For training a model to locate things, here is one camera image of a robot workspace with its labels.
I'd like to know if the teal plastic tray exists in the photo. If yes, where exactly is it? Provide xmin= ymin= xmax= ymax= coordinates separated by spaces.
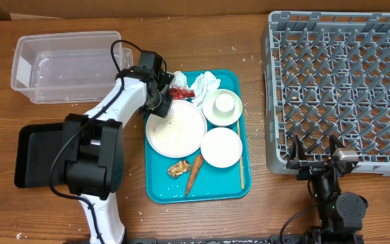
xmin=144 ymin=69 xmax=253 ymax=205

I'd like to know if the orange carrot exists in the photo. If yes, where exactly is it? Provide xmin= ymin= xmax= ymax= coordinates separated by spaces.
xmin=185 ymin=154 xmax=204 ymax=197

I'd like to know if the large pink plate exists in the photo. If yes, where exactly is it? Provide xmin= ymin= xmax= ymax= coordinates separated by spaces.
xmin=146 ymin=100 xmax=207 ymax=158

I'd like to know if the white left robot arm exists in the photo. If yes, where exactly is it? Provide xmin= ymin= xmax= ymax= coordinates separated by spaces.
xmin=48 ymin=50 xmax=173 ymax=243

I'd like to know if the wooden chopstick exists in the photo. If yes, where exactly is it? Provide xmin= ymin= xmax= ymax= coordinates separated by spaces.
xmin=236 ymin=119 xmax=245 ymax=190

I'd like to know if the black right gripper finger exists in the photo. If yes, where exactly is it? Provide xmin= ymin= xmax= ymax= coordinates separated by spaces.
xmin=289 ymin=135 xmax=306 ymax=163
xmin=329 ymin=134 xmax=345 ymax=159

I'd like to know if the small pink bowl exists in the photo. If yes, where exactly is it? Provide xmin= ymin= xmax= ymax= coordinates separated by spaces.
xmin=200 ymin=127 xmax=243 ymax=168

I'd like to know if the pale green bowl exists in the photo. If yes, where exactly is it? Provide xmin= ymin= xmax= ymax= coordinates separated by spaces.
xmin=202 ymin=89 xmax=242 ymax=127

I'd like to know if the brown walnut food scrap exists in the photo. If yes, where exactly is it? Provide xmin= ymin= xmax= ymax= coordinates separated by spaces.
xmin=167 ymin=159 xmax=192 ymax=178

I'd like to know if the grey dishwasher rack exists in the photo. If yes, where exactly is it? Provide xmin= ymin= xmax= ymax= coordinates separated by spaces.
xmin=261 ymin=11 xmax=390 ymax=176

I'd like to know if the red snack wrapper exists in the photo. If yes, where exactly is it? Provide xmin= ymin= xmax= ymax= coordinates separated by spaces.
xmin=168 ymin=87 xmax=196 ymax=100

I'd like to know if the clear plastic bin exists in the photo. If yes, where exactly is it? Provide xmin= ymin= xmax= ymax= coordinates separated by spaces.
xmin=11 ymin=30 xmax=121 ymax=104

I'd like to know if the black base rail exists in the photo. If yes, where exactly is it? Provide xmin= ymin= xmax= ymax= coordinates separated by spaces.
xmin=126 ymin=235 xmax=321 ymax=244

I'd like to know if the white paper cup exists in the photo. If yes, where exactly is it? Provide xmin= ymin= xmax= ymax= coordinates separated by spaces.
xmin=214 ymin=94 xmax=235 ymax=115

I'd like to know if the black tray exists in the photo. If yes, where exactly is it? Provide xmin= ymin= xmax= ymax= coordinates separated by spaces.
xmin=14 ymin=123 xmax=63 ymax=188

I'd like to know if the crumpled white tissue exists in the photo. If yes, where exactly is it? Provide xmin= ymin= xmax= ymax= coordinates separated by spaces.
xmin=170 ymin=71 xmax=189 ymax=89
xmin=190 ymin=71 xmax=221 ymax=109

